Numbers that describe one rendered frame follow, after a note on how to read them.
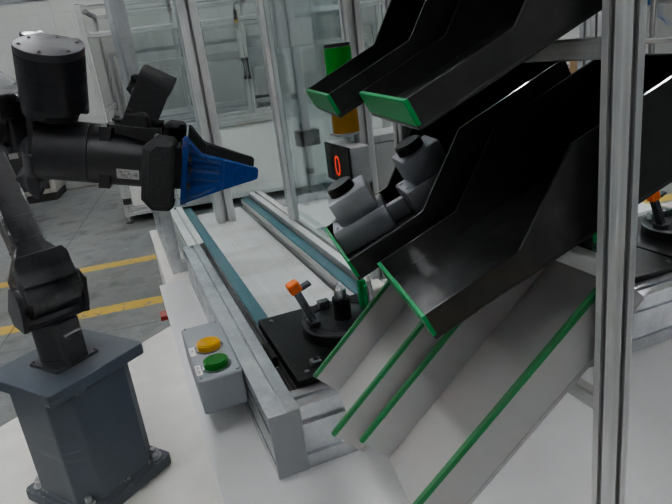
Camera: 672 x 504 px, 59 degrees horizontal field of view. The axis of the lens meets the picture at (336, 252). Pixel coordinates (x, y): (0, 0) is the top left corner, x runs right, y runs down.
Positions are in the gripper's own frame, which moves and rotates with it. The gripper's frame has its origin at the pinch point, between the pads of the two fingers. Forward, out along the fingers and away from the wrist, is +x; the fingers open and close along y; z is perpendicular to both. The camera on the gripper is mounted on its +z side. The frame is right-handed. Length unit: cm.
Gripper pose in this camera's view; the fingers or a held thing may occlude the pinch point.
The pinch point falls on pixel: (221, 164)
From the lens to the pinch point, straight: 60.9
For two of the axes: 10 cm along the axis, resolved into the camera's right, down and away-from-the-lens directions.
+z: 1.2, -9.5, -2.8
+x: 9.8, 0.6, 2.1
